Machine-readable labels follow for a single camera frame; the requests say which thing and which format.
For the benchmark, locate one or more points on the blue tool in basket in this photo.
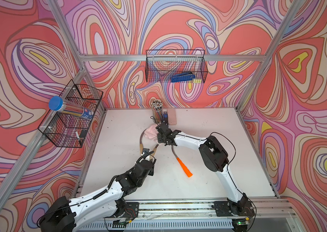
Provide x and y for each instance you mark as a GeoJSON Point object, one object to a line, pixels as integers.
{"type": "Point", "coordinates": [183, 77]}

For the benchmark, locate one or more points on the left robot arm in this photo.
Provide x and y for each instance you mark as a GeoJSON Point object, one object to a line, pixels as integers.
{"type": "Point", "coordinates": [66, 215]}

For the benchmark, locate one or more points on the blue stapler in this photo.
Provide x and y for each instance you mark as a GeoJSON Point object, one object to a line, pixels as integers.
{"type": "Point", "coordinates": [165, 117]}

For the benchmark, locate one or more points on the orange handle sickle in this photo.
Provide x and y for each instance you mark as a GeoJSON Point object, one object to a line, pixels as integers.
{"type": "Point", "coordinates": [183, 166]}

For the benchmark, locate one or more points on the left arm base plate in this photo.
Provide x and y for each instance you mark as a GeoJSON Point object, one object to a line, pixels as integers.
{"type": "Point", "coordinates": [126, 210]}

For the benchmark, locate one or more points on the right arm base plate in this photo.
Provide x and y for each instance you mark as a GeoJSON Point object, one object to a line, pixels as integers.
{"type": "Point", "coordinates": [226, 209]}

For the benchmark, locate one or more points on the pink terry rag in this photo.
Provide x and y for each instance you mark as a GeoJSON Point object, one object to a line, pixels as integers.
{"type": "Point", "coordinates": [151, 133]}

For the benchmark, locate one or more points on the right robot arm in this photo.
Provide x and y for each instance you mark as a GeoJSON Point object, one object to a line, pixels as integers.
{"type": "Point", "coordinates": [214, 156]}

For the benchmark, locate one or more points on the pink rectangular box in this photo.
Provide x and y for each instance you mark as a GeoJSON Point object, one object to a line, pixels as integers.
{"type": "Point", "coordinates": [172, 118]}

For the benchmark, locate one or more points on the cup of coloured pencils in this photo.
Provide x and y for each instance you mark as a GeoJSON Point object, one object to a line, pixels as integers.
{"type": "Point", "coordinates": [157, 106]}

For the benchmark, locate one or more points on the blue cap pencil tube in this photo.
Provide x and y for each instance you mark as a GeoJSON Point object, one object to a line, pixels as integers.
{"type": "Point", "coordinates": [64, 106]}

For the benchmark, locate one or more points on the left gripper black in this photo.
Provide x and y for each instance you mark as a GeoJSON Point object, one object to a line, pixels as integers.
{"type": "Point", "coordinates": [151, 170]}

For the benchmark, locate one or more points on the black wire basket back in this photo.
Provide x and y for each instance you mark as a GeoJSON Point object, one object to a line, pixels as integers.
{"type": "Point", "coordinates": [161, 64]}

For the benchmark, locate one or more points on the black wire basket left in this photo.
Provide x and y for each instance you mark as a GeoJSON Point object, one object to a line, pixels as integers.
{"type": "Point", "coordinates": [68, 131]}

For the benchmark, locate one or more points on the black wire basket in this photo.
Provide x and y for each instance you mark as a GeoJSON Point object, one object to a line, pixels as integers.
{"type": "Point", "coordinates": [161, 64]}
{"type": "Point", "coordinates": [68, 131]}

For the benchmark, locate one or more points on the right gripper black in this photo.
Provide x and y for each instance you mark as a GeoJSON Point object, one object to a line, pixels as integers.
{"type": "Point", "coordinates": [159, 138]}

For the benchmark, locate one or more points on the wooden handle sickle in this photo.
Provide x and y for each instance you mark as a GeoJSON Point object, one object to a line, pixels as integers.
{"type": "Point", "coordinates": [153, 152]}
{"type": "Point", "coordinates": [141, 146]}

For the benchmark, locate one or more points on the aluminium front rail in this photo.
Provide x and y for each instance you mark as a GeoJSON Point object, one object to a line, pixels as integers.
{"type": "Point", "coordinates": [264, 207]}

